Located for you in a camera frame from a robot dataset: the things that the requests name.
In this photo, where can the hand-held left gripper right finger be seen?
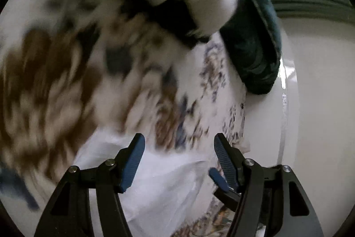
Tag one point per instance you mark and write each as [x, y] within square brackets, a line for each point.
[226, 162]

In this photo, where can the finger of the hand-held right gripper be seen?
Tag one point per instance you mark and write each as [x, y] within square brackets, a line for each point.
[217, 178]

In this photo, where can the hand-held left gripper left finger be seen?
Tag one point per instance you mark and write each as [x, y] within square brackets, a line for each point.
[133, 162]

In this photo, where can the white t-shirt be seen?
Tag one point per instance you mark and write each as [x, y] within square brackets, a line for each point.
[155, 187]

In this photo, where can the floral bedsheet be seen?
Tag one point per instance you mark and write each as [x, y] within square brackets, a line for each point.
[69, 81]

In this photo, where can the white headboard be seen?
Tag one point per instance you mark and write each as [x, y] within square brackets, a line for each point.
[319, 103]

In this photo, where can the dark green blanket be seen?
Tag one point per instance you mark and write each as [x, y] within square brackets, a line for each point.
[255, 45]

